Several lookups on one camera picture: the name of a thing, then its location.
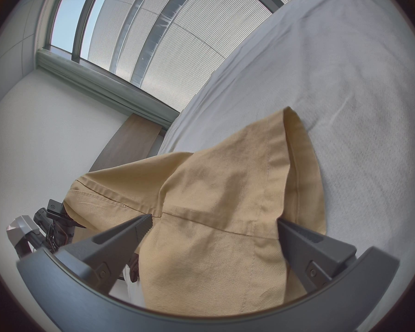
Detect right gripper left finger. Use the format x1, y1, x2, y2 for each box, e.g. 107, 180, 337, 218
57, 214, 153, 294

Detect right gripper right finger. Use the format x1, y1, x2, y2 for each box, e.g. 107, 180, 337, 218
277, 218, 357, 294

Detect bed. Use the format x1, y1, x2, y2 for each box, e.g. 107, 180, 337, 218
88, 0, 415, 310

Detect tan shorts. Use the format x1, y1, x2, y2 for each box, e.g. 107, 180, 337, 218
63, 107, 327, 317

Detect window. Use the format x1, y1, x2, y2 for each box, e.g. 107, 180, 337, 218
38, 0, 332, 113

